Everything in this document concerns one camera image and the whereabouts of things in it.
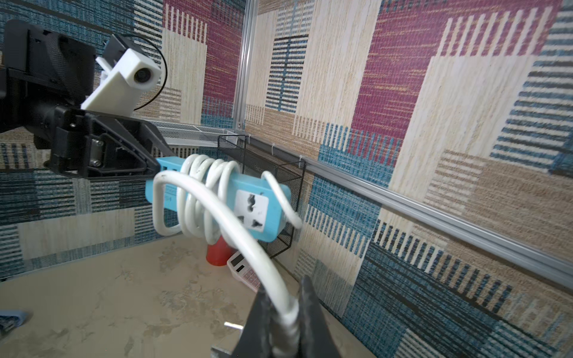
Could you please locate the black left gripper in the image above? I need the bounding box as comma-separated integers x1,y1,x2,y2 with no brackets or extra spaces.
44,104,175,180

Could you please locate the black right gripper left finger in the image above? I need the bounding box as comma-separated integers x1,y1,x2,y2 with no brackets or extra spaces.
231,287,272,358

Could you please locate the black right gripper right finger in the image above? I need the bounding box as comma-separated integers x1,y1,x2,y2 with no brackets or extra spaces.
298,275,341,358

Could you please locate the white cord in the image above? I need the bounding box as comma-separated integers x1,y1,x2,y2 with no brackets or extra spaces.
151,153,304,358

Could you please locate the teal power strip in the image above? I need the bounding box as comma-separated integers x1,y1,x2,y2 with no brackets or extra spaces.
158,154,302,245

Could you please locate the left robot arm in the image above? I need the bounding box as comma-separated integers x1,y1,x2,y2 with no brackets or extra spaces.
1,19,170,180

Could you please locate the pink white calculator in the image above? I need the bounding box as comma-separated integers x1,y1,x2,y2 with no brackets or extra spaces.
227,251,261,292

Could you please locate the red metal pencil cup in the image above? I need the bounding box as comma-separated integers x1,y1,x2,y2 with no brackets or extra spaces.
206,237,237,266

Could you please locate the blue stapler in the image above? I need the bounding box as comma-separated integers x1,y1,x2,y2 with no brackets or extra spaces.
0,310,28,337

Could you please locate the white wire mesh basket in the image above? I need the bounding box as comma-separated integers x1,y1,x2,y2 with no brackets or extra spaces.
149,120,237,148

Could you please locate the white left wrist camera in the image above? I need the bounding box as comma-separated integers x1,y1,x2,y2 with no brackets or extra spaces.
81,34,161,117

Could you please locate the black wire mesh shelf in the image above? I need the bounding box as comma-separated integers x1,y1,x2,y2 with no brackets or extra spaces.
218,135,306,258

